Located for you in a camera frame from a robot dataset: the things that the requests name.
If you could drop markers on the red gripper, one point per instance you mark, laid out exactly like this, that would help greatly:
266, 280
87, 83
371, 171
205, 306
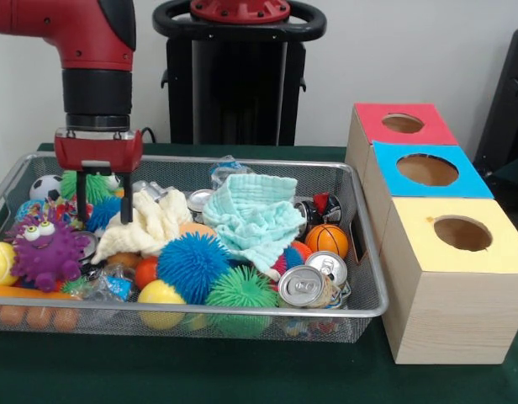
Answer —
99, 151

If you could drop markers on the multicoloured knotted rag toy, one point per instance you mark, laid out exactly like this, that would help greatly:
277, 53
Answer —
65, 208

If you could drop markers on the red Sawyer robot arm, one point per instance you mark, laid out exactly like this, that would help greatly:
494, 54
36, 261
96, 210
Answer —
95, 42

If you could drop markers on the shallow silver mesh bin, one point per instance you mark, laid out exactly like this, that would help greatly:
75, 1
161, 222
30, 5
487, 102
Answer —
351, 328

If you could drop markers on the wooden box with three holes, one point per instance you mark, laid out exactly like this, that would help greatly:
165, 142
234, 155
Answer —
452, 320

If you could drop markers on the green spiky ball with eyes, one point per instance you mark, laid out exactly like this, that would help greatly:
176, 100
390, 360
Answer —
99, 185

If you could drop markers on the cream cloth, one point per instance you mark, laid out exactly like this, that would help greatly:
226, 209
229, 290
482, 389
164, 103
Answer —
149, 227

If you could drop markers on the small soccer ball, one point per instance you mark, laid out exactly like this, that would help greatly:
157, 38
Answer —
44, 187

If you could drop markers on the purple spiky monster toy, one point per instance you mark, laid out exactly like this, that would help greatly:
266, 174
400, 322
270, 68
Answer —
44, 252

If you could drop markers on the blue spiky ball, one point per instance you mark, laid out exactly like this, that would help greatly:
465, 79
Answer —
191, 267

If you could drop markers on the orange toy building block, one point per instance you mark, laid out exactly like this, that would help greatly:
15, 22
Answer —
36, 317

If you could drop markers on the mint green cloth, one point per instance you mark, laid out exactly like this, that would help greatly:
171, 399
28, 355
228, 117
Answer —
250, 219

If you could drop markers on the silver drink can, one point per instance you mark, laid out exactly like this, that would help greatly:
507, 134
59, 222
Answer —
303, 286

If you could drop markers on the small orange basketball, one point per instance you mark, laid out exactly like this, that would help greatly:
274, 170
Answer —
326, 242

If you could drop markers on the dark green table cloth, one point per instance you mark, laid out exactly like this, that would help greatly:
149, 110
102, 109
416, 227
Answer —
242, 379
517, 168

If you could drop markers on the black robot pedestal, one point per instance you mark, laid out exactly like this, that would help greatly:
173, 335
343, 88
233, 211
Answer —
242, 105

